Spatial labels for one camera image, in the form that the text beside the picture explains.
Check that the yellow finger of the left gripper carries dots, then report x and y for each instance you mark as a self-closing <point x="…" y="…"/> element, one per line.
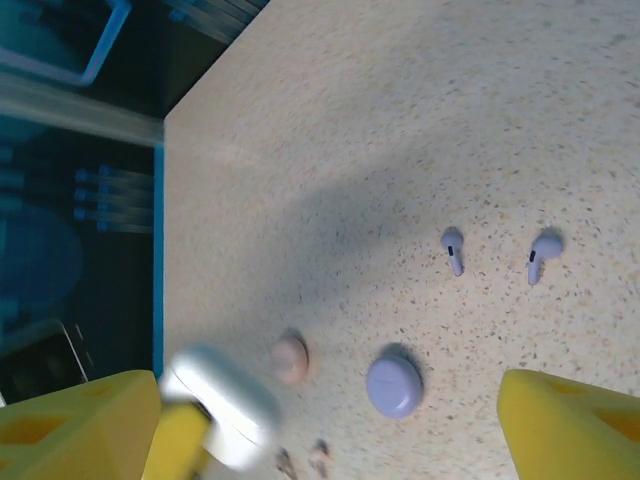
<point x="177" y="445"/>

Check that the purple round earbud case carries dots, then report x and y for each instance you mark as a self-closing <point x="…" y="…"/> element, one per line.
<point x="395" y="381"/>

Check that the blue table edge strip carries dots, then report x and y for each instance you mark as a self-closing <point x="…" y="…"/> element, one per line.
<point x="158" y="260"/>

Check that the aluminium frame post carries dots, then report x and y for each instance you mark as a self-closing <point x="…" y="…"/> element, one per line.
<point x="75" y="107"/>

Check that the pink round earbud case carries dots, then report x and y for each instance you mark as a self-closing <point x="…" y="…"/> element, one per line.
<point x="290" y="357"/>

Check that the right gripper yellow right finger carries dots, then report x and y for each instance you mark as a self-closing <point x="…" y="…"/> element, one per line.
<point x="575" y="435"/>

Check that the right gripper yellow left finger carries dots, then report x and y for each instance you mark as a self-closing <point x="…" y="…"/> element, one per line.
<point x="70" y="435"/>

